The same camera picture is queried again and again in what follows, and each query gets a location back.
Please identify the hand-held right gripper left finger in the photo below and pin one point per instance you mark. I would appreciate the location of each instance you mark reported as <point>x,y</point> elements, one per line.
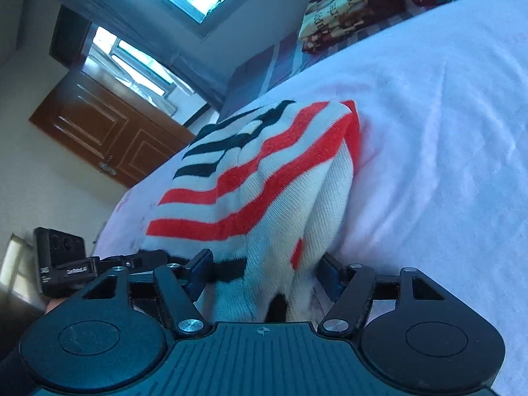
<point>201,270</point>

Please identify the person's left hand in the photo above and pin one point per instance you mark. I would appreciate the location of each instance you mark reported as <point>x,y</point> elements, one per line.
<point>55,304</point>

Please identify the red black white striped sweater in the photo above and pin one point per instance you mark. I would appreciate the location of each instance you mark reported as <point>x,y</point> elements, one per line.
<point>255,181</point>

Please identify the folded printed blanket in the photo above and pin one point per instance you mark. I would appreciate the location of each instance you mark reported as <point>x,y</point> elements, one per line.
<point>346,8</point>

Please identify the window with tied curtain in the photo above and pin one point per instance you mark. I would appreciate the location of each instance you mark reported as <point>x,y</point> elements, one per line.
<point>132,66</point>

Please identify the pink floral bed sheet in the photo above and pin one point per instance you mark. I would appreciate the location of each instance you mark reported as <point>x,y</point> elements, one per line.
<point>433,152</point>

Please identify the grey tied curtain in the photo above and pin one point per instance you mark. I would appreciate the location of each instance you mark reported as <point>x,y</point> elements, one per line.
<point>154,95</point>

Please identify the purple striped cloth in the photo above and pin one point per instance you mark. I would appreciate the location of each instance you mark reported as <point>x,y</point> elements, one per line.
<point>264,70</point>

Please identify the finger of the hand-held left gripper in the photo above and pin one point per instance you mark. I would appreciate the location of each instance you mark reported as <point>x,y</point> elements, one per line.
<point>140,260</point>

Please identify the brown wooden door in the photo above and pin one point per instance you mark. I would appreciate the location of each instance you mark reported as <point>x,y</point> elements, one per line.
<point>103,128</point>

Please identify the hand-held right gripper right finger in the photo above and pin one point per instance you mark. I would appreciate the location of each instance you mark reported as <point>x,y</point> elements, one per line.
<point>330,276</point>

